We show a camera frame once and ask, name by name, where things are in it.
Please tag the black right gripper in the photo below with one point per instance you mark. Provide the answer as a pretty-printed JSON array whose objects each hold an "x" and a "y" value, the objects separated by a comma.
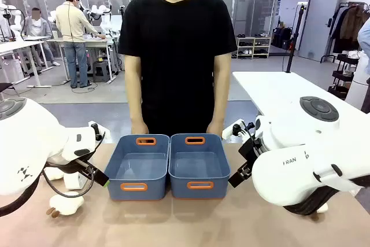
[{"x": 250, "y": 151}]

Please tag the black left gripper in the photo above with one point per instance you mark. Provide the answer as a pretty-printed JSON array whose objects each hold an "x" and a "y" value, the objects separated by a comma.
[{"x": 84, "y": 166}]

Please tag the white cube clock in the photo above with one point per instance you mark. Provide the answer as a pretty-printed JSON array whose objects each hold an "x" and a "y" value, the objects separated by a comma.
[{"x": 72, "y": 182}]

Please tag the white cloth item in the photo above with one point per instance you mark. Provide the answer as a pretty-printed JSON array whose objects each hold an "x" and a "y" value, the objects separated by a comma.
[{"x": 68, "y": 203}]

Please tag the small white rounded clock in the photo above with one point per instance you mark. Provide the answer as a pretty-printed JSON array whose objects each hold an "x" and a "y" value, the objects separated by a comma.
[{"x": 55, "y": 173}]

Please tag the person's right forearm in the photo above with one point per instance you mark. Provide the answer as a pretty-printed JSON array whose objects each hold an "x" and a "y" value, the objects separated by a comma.
[{"x": 134, "y": 93}]

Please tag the person's left forearm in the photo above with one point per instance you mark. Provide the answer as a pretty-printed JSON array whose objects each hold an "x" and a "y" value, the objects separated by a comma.
[{"x": 222, "y": 93}]

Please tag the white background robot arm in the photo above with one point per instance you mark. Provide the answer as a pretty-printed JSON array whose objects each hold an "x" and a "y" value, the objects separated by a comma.
[
  {"x": 11, "y": 15},
  {"x": 102, "y": 15}
]

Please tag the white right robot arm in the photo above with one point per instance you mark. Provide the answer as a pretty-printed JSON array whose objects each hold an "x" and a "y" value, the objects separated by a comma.
[{"x": 289, "y": 171}]

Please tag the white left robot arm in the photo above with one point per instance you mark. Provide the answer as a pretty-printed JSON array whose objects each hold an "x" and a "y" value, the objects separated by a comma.
[{"x": 29, "y": 143}]

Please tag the person's left hand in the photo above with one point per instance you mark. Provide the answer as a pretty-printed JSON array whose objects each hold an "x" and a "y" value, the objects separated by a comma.
[{"x": 215, "y": 129}]

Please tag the person's right hand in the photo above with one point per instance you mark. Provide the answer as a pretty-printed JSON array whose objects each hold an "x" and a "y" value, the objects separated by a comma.
[{"x": 140, "y": 129}]

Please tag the small brown piece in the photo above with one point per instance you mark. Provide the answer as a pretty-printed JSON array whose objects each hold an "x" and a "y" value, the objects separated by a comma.
[{"x": 53, "y": 213}]

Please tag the small white object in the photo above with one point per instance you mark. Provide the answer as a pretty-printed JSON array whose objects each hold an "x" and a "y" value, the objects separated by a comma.
[{"x": 323, "y": 208}]

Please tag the large white table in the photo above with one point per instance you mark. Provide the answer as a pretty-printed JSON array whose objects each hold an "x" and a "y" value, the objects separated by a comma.
[{"x": 274, "y": 90}]

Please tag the black step stool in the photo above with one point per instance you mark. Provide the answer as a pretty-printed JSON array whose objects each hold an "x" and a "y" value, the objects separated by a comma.
[{"x": 101, "y": 72}]

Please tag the white shoe rack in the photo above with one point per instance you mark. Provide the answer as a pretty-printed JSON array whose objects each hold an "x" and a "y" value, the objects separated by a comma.
[{"x": 253, "y": 47}]

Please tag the person's torso black t-shirt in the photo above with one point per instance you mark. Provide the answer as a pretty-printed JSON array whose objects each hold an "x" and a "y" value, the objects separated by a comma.
[{"x": 176, "y": 56}]

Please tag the white workbench desk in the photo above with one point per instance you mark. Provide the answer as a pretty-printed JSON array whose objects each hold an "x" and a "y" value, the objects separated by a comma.
[{"x": 95, "y": 41}]

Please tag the black bags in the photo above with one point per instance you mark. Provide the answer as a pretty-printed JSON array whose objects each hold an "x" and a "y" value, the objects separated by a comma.
[{"x": 281, "y": 38}]

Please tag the black utility cart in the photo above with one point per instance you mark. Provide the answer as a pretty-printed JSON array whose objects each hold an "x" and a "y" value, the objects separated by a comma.
[{"x": 344, "y": 76}]

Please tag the black tripod stand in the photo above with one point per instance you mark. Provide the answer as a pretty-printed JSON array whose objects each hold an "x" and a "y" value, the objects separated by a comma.
[{"x": 293, "y": 41}]

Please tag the man in beige sweater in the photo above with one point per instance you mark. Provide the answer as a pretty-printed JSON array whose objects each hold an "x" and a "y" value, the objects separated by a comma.
[{"x": 73, "y": 27}]

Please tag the seated person grey jacket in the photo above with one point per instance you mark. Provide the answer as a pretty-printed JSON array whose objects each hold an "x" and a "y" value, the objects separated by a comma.
[{"x": 36, "y": 27}]

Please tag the person in light blue shirt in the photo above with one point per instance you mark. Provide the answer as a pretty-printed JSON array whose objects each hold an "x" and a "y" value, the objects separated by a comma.
[{"x": 364, "y": 41}]

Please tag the clothes rack with coats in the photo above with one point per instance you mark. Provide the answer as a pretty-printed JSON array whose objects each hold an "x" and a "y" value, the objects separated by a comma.
[{"x": 349, "y": 27}]

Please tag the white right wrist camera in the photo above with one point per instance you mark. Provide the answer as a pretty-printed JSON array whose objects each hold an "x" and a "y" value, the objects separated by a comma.
[{"x": 228, "y": 131}]

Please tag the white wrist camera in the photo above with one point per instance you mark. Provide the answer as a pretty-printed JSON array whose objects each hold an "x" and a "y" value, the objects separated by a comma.
[
  {"x": 90, "y": 124},
  {"x": 228, "y": 131}
]

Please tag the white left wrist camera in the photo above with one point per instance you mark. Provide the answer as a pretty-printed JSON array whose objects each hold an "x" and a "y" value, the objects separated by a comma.
[{"x": 90, "y": 124}]

